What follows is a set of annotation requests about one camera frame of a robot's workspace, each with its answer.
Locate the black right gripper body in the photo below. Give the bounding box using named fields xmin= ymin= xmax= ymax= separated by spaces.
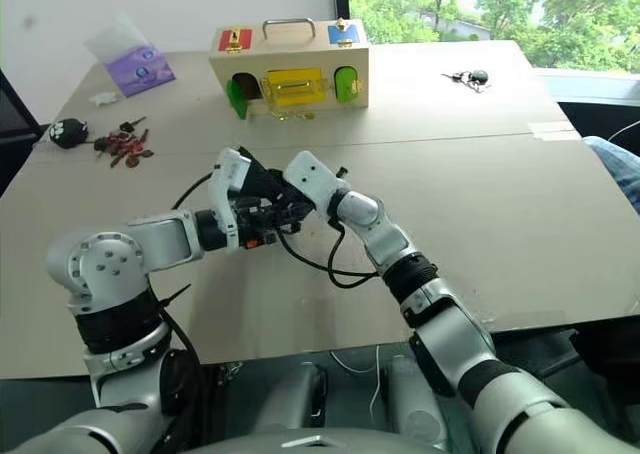
xmin=269 ymin=172 xmax=316 ymax=221

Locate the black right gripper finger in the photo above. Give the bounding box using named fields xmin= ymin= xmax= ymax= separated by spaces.
xmin=241 ymin=164 xmax=280 ymax=204
xmin=238 ymin=145 xmax=289 ymax=187

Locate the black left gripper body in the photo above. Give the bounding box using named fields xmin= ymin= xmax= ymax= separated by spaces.
xmin=230 ymin=196 xmax=281 ymax=249

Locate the black pouch with paw print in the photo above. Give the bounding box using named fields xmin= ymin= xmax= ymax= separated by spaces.
xmin=47 ymin=117 xmax=92 ymax=151

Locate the green open box door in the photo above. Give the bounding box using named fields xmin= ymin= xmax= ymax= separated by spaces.
xmin=225 ymin=78 xmax=250 ymax=122

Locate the yellow box door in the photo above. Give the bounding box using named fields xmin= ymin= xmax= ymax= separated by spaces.
xmin=264 ymin=67 xmax=332 ymax=109

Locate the wooden lock box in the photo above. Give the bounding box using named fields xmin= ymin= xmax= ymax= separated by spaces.
xmin=208 ymin=17 xmax=372 ymax=123

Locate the green closed box door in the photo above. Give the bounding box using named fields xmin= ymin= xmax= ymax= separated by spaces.
xmin=333 ymin=65 xmax=363 ymax=100

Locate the red latch panel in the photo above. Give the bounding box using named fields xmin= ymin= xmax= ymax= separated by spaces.
xmin=215 ymin=27 xmax=256 ymax=55

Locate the red tagged key bunch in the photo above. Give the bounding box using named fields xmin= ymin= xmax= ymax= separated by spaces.
xmin=93 ymin=127 xmax=156 ymax=170

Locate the purple tissue packet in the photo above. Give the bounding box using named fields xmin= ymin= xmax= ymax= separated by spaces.
xmin=102 ymin=43 xmax=178 ymax=98

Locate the blue latch panel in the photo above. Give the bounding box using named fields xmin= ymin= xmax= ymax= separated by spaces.
xmin=326 ymin=18 xmax=366 ymax=46

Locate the silver left robot thigh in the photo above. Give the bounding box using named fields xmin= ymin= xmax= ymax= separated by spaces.
xmin=234 ymin=358 xmax=329 ymax=438

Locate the silver robot thigh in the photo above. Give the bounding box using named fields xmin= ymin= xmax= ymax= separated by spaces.
xmin=382 ymin=354 xmax=459 ymax=453
xmin=234 ymin=358 xmax=329 ymax=438

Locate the crumpled white tissue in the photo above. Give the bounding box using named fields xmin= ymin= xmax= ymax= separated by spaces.
xmin=89 ymin=90 xmax=121 ymax=109

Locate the white tissue sheet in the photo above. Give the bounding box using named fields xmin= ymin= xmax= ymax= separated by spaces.
xmin=83 ymin=12 xmax=152 ymax=65

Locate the silver robot torso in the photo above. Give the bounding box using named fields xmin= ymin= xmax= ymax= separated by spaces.
xmin=174 ymin=421 xmax=451 ymax=454

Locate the silver right robot thigh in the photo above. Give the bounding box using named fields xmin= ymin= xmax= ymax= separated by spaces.
xmin=382 ymin=354 xmax=459 ymax=453

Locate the clear tape strip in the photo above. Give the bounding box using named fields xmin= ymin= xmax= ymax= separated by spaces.
xmin=528 ymin=121 xmax=582 ymax=143

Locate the black seat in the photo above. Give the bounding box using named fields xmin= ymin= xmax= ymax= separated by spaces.
xmin=556 ymin=100 xmax=640 ymax=151

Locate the person's leg in blue jeans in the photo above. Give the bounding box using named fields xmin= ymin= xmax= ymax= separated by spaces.
xmin=583 ymin=135 xmax=640 ymax=216

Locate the black object under table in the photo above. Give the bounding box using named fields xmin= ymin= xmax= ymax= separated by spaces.
xmin=568 ymin=325 xmax=640 ymax=376

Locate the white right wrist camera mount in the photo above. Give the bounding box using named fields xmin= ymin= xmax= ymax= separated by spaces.
xmin=283 ymin=150 xmax=350 ymax=216

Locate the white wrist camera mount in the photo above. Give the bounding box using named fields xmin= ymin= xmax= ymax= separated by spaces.
xmin=207 ymin=146 xmax=254 ymax=251
xmin=283 ymin=150 xmax=350 ymax=216

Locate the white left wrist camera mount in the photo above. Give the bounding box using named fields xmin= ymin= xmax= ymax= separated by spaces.
xmin=207 ymin=146 xmax=254 ymax=251

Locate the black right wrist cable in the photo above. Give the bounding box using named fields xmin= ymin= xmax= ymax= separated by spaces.
xmin=276 ymin=217 xmax=384 ymax=290

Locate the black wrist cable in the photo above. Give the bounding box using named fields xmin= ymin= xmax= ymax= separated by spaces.
xmin=276 ymin=217 xmax=384 ymax=290
xmin=171 ymin=170 xmax=216 ymax=211

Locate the brass chain with padlock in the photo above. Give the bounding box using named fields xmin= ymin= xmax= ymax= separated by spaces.
xmin=249 ymin=104 xmax=317 ymax=122

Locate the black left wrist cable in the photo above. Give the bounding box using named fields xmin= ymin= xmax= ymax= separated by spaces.
xmin=171 ymin=170 xmax=216 ymax=211

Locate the thick black left shoulder cable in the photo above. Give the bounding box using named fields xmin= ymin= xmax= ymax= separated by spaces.
xmin=149 ymin=282 xmax=204 ymax=425

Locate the thin white floor cable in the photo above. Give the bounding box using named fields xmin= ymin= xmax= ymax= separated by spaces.
xmin=329 ymin=345 xmax=385 ymax=426

